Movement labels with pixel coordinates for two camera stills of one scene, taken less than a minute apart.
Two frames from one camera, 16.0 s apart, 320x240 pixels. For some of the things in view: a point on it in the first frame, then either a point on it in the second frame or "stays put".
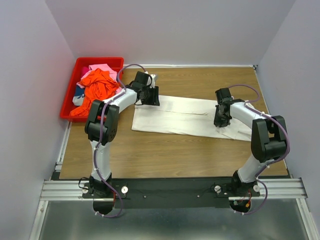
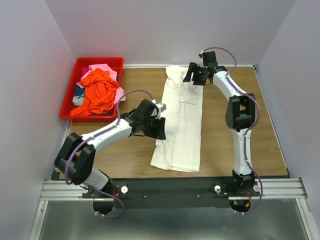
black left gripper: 154,100 → 159,132
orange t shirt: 98,86 stays put
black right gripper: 222,123 → 191,68
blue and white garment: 78,98 stays put
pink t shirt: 104,67 stays put
